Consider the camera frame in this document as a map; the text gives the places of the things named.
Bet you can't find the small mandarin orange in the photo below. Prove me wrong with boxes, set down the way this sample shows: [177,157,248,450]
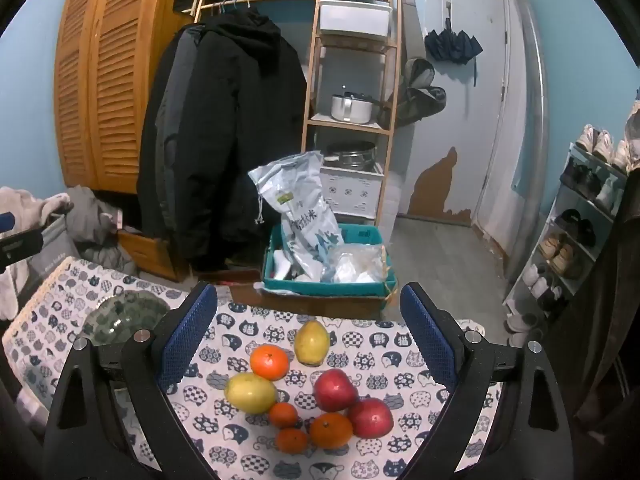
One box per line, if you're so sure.
[269,402,299,428]
[276,427,309,454]

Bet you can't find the red apple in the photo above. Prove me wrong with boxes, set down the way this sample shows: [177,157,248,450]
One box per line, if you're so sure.
[313,369,360,413]
[347,398,394,438]

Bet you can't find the yellow pear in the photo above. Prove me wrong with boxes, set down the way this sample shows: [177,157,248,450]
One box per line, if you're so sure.
[224,372,278,415]
[294,321,331,366]

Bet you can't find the wooden shelf rack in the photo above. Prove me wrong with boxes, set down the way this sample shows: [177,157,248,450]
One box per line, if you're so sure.
[300,0,403,226]

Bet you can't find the grey door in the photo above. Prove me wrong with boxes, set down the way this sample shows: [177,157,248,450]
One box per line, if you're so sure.
[422,0,511,226]

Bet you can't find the grey fabric basket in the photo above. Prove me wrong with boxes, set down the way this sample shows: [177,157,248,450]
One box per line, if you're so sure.
[27,215,81,281]

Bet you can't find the cat print tablecloth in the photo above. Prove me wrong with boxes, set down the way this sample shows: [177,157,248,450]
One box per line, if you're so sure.
[2,255,506,480]

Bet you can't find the white plastic storage bin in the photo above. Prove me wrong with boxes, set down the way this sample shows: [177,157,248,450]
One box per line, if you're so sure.
[319,0,392,38]

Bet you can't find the clear plastic bag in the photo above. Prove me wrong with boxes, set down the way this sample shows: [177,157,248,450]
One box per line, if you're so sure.
[320,242,391,286]

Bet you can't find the dark grey hanging jacket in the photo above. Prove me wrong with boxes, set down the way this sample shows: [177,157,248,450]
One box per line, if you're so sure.
[137,25,206,261]

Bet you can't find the steel pot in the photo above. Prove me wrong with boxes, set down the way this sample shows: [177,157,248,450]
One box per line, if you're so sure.
[325,141,378,168]

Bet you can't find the large orange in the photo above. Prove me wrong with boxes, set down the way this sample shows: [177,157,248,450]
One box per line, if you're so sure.
[250,345,291,381]
[310,412,354,450]

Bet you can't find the dark cloth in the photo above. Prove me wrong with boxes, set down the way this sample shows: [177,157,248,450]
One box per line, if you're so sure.
[545,160,640,480]

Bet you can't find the wooden drawer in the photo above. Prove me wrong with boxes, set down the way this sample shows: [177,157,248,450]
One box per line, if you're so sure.
[117,229,191,282]

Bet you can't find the clear glass bowl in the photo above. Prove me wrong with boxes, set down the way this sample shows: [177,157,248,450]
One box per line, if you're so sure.
[82,290,171,346]

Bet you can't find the black hooded coat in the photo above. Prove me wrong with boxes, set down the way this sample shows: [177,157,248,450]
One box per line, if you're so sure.
[190,10,308,271]

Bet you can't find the wooden louvered wardrobe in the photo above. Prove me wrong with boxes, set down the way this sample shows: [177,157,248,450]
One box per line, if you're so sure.
[52,0,201,196]

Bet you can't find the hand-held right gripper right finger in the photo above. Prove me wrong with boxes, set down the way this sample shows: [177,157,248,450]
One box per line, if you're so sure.
[399,281,576,480]

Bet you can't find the brown cardboard box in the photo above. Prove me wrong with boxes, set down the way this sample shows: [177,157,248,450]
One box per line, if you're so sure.
[232,285,396,321]

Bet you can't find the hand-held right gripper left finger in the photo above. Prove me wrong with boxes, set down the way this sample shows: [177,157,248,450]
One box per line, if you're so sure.
[44,281,219,480]

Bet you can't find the metal pot on shelf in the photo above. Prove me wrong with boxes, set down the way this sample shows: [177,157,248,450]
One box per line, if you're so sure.
[331,91,388,123]

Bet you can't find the teal plastic crate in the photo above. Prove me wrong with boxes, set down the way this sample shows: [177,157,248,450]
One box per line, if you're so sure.
[262,223,398,297]

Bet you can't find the white patterned storage box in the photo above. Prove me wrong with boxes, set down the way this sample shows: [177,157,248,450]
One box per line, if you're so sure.
[320,162,386,218]

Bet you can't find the shoe rack with shoes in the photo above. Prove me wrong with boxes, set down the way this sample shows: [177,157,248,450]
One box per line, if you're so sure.
[505,122,638,346]

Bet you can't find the beige fleece garment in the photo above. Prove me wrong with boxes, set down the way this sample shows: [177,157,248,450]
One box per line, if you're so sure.
[0,187,73,321]

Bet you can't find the olive hanging bag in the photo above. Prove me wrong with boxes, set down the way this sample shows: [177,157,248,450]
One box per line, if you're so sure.
[377,57,448,128]

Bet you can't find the white rice bag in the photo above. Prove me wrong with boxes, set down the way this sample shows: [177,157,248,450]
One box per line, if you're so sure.
[248,151,343,281]

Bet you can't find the grey puffer jacket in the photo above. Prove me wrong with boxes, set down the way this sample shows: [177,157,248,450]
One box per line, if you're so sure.
[65,185,138,276]

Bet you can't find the navy folded umbrella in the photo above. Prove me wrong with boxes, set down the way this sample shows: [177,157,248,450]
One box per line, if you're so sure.
[425,27,483,86]

